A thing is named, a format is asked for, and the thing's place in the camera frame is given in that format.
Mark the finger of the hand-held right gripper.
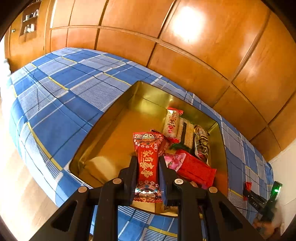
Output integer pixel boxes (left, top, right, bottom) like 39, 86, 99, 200
244, 190, 269, 209

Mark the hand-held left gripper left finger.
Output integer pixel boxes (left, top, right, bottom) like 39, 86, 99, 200
30, 156, 138, 241

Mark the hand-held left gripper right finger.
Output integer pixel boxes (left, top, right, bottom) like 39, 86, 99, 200
158, 156, 264, 241

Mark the small red snack packet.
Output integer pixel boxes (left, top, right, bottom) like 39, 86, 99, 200
243, 181, 252, 201

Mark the pink white candy packet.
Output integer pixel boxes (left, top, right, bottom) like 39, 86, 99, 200
164, 153, 186, 172

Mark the red ornate snack bar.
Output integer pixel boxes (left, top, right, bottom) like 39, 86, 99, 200
132, 132, 164, 203

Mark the large red packet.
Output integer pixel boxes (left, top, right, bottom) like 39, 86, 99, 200
176, 149, 217, 187

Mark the dark tin box gold inside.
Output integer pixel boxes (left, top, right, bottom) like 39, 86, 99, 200
69, 81, 229, 217

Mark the clear biscuit stick packet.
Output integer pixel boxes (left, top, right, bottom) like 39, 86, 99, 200
171, 117, 195, 153

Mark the dark bread packet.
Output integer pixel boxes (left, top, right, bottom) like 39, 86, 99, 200
193, 125, 211, 166

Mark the squirrel print sesame bar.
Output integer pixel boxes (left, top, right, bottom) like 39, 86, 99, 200
162, 107, 184, 143

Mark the person's right hand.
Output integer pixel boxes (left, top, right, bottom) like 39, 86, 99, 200
252, 213, 281, 240

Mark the blue plaid bed sheet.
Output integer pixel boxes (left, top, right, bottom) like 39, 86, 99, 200
0, 47, 274, 241

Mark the wooden wardrobe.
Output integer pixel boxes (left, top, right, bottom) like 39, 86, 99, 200
5, 0, 296, 163

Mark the wooden shelf with bottles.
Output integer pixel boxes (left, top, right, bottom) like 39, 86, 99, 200
20, 0, 42, 36

